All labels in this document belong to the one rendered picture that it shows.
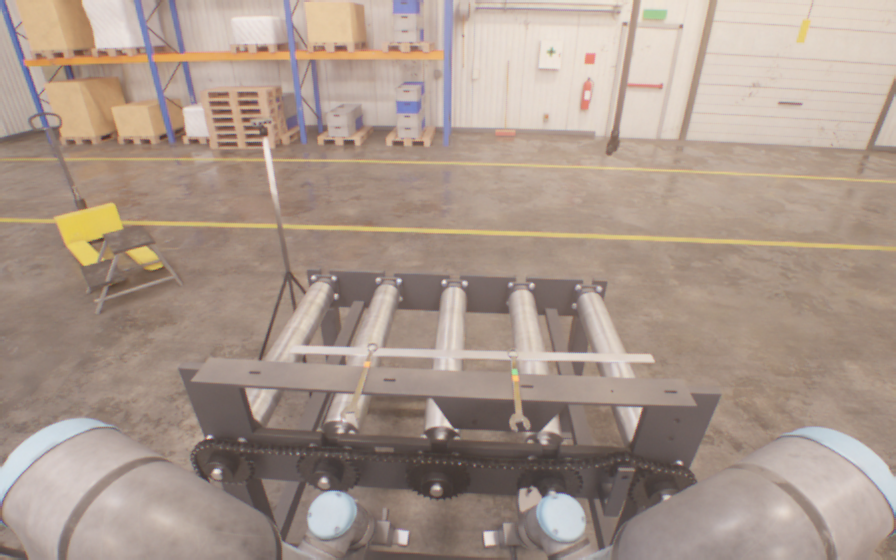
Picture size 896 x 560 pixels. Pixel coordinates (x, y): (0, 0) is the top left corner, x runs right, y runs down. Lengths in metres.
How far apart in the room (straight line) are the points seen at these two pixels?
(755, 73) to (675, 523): 10.93
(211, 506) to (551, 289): 1.76
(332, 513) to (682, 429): 0.85
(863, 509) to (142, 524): 0.60
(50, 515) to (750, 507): 0.58
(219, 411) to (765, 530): 1.20
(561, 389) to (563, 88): 9.18
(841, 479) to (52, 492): 0.68
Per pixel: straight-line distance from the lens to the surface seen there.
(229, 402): 1.31
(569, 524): 1.00
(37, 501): 0.53
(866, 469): 0.56
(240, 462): 1.40
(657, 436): 1.30
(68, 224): 5.66
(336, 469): 1.30
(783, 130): 11.83
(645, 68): 10.34
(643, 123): 10.50
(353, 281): 2.08
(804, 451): 0.54
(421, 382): 1.08
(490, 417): 1.19
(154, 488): 0.47
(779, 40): 11.38
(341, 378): 1.11
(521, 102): 9.96
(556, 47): 9.79
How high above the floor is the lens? 1.89
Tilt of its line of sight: 29 degrees down
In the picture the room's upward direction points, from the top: 1 degrees clockwise
